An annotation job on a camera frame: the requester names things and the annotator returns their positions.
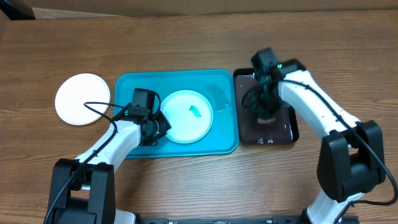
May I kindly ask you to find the green sponge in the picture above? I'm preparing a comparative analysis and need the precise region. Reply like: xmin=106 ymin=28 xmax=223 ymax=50
xmin=257 ymin=116 xmax=276 ymax=124

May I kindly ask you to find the light blue plate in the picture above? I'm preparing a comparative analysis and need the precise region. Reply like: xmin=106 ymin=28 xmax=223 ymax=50
xmin=160 ymin=90 xmax=214 ymax=144

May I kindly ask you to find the white plate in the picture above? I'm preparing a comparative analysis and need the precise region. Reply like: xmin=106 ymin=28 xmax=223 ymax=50
xmin=55 ymin=73 xmax=111 ymax=126

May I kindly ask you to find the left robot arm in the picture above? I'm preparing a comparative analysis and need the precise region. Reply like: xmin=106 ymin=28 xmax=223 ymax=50
xmin=44 ymin=109 xmax=171 ymax=223

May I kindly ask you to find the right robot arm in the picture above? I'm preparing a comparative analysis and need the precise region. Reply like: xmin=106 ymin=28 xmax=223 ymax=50
xmin=241 ymin=57 xmax=387 ymax=223

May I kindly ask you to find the black water tray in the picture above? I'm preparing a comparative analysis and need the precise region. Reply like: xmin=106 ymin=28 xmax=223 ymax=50
xmin=233 ymin=68 xmax=299 ymax=145

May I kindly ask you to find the teal plastic serving tray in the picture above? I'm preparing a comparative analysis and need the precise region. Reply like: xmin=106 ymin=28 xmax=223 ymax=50
xmin=114 ymin=69 xmax=239 ymax=159

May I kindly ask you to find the green stain on blue plate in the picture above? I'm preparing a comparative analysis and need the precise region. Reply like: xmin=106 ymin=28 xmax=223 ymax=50
xmin=189 ymin=105 xmax=201 ymax=118

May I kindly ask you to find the dark object top left corner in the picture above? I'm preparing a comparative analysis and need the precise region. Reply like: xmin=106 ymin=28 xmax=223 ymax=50
xmin=0 ymin=0 xmax=36 ymax=21

